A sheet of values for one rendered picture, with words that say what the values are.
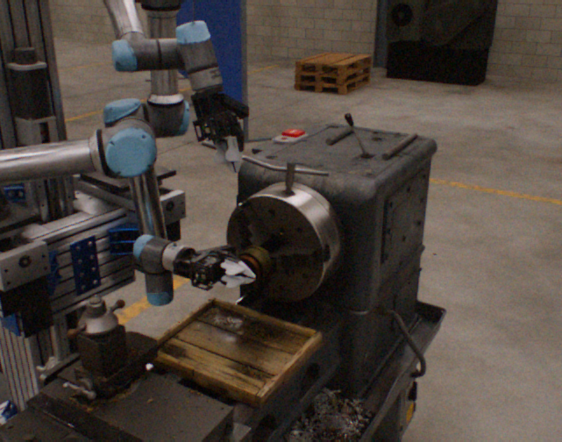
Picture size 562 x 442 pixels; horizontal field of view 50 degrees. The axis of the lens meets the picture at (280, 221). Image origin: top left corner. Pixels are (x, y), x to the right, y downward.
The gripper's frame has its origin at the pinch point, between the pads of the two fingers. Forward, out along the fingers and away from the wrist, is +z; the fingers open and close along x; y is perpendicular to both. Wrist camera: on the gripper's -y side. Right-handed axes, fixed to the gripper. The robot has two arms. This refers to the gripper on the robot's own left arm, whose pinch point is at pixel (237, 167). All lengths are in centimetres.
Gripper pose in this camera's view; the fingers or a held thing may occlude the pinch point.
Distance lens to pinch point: 150.5
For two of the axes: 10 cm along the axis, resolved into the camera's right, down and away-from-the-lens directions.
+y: -5.1, 3.4, -7.9
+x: 8.2, -0.9, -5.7
